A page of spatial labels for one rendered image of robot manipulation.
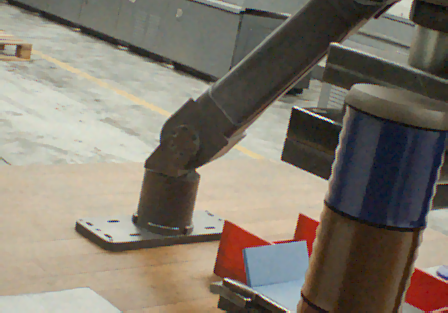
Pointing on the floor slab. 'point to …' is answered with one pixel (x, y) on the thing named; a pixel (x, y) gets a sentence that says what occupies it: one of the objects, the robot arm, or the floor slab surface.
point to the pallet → (16, 47)
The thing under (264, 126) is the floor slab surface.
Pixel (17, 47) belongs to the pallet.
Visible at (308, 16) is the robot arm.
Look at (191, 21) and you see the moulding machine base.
